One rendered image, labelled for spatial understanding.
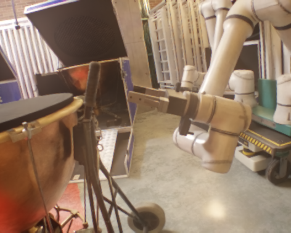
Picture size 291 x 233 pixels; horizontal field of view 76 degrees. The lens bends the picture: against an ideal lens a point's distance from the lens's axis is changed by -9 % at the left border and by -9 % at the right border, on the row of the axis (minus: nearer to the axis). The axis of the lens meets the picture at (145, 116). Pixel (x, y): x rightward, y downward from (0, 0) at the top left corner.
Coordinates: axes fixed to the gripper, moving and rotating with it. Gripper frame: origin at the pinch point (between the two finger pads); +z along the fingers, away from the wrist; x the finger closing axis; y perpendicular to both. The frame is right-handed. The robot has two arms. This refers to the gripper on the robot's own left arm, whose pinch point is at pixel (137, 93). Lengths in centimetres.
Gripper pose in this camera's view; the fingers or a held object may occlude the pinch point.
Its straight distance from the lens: 59.4
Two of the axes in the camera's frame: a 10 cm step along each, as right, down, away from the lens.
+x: -0.4, 2.7, -9.6
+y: 2.1, -9.4, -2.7
